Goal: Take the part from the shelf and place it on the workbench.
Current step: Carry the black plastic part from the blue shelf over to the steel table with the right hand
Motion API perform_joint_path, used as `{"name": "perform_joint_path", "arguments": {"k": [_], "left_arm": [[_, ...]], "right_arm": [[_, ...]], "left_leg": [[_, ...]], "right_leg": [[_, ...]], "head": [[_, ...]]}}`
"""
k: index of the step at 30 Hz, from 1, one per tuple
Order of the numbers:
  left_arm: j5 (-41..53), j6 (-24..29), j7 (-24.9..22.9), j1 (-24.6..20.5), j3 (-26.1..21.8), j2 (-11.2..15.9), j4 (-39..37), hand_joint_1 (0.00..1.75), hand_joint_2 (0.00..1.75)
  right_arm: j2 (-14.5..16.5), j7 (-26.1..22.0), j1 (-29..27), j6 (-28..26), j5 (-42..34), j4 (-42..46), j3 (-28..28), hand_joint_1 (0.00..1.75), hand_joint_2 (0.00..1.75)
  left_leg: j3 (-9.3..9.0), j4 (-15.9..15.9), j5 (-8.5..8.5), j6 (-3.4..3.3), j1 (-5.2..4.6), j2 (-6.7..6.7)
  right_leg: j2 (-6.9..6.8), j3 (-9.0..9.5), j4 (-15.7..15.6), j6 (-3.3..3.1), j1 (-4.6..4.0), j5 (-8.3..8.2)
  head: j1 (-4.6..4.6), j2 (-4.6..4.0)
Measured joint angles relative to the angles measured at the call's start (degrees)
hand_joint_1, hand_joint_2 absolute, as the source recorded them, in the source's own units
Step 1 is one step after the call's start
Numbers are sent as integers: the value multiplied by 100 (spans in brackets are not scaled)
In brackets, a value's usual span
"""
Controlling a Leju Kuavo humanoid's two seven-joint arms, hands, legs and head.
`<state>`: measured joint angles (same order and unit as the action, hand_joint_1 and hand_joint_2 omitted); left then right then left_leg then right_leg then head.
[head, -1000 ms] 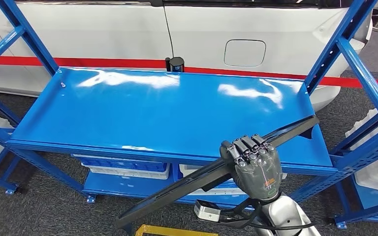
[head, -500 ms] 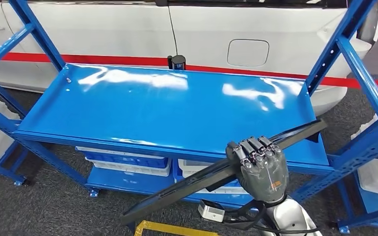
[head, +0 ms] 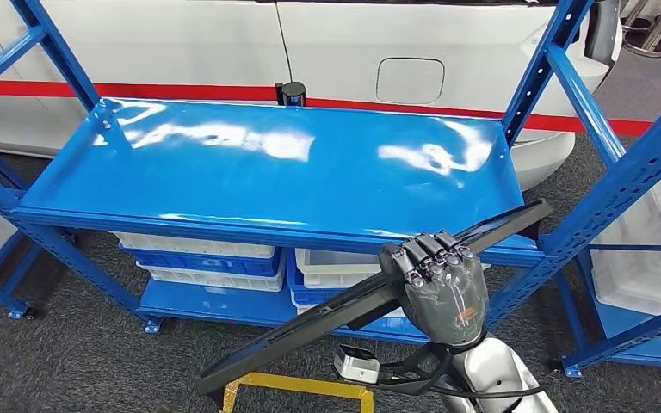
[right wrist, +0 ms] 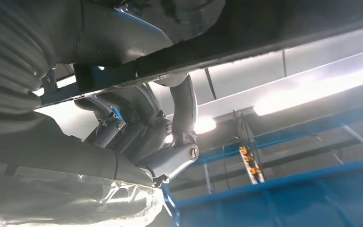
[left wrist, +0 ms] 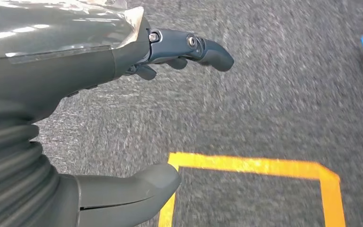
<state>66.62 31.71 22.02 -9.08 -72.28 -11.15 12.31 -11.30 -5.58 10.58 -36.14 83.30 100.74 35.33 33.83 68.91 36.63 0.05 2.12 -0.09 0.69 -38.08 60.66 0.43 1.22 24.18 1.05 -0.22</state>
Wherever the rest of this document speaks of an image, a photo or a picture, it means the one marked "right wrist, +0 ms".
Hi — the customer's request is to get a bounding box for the blue steel shelf rack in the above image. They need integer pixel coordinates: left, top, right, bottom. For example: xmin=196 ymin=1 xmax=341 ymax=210
xmin=161 ymin=100 xmax=363 ymax=227

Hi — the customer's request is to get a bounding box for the ceiling light strip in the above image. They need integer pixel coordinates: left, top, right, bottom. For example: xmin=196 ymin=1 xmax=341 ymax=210
xmin=194 ymin=117 xmax=217 ymax=135
xmin=252 ymin=62 xmax=363 ymax=116

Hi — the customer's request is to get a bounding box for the rail with orange clips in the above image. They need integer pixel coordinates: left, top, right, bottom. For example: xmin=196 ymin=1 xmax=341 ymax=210
xmin=233 ymin=109 xmax=265 ymax=185

